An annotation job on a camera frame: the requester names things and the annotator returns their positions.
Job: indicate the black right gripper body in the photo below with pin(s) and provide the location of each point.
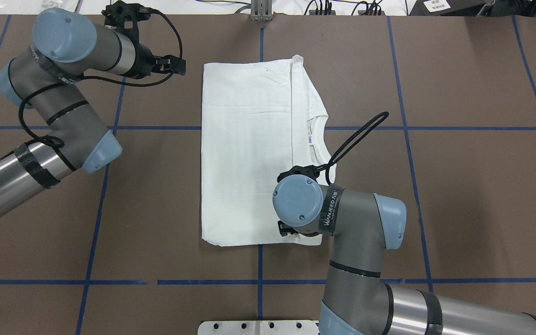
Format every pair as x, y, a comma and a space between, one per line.
283, 228

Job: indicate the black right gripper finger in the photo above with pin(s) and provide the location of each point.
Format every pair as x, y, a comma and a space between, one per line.
286, 230

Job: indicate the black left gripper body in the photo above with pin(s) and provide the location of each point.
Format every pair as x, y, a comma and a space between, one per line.
145, 62

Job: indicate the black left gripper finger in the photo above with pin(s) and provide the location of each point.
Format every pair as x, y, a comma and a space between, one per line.
174, 65

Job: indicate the white long-sleeve printed shirt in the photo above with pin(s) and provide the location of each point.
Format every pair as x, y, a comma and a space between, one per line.
257, 120

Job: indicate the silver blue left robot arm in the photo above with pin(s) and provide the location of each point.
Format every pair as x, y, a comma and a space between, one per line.
64, 132

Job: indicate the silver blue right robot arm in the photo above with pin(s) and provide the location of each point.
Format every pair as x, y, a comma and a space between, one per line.
356, 301

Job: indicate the black box with label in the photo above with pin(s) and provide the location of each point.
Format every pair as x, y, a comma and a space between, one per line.
447, 7

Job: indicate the aluminium frame post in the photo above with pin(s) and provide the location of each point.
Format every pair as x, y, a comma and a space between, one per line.
261, 10

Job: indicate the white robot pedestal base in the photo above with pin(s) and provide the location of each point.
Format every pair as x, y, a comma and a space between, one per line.
259, 327

